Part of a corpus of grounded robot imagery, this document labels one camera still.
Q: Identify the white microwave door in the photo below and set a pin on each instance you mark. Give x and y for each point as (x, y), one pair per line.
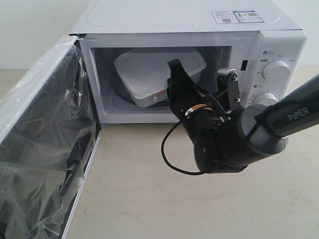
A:
(48, 131)

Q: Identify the white control knob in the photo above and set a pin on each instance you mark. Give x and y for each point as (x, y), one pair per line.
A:
(265, 99)
(275, 71)

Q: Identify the white microwave oven body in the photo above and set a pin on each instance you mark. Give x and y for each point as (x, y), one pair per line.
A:
(244, 35)

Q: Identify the lower white control knob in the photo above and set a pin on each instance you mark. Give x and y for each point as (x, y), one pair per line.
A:
(265, 99)

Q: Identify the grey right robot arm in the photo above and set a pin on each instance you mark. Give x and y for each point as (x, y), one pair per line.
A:
(260, 131)

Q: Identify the white plastic lidded container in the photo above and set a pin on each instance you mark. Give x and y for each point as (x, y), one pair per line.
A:
(145, 71)

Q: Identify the upper white control knob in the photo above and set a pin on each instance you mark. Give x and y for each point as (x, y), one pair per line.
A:
(275, 71)

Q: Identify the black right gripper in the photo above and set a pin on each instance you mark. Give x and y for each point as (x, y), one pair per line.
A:
(203, 119)

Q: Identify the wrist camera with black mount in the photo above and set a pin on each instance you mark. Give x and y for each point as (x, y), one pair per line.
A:
(228, 89)

